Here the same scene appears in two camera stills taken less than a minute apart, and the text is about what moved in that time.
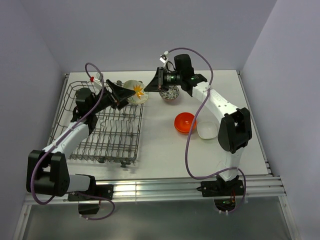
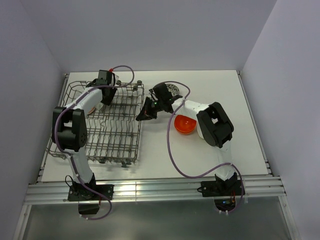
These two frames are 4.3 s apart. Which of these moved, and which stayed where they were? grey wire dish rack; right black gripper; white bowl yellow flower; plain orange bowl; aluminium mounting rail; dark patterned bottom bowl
Moved: white bowl yellow flower; right black gripper
Stayed: grey wire dish rack; plain orange bowl; aluminium mounting rail; dark patterned bottom bowl
